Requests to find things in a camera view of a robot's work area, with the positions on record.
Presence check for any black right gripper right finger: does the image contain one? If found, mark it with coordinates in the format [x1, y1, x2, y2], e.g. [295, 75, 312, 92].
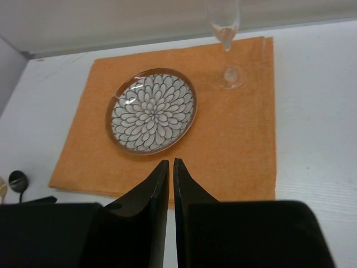
[173, 159, 335, 267]

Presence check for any clear wine glass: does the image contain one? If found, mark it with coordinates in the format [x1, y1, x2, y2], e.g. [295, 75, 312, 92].
[205, 0, 245, 89]

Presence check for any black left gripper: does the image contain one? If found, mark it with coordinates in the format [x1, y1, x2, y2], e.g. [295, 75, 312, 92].
[24, 196, 57, 204]

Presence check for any black spoon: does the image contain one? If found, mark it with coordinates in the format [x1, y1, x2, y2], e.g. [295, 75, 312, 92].
[8, 170, 29, 203]

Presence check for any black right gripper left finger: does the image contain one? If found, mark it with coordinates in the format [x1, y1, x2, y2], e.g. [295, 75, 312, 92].
[1, 160, 169, 267]

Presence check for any orange cloth placemat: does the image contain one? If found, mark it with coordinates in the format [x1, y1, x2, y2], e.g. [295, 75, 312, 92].
[49, 37, 276, 201]

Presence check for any gold fork green handle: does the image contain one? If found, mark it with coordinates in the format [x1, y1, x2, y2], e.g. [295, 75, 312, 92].
[0, 177, 7, 204]

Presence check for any floral patterned plate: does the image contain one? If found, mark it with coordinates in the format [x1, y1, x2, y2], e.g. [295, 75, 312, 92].
[105, 68, 197, 155]

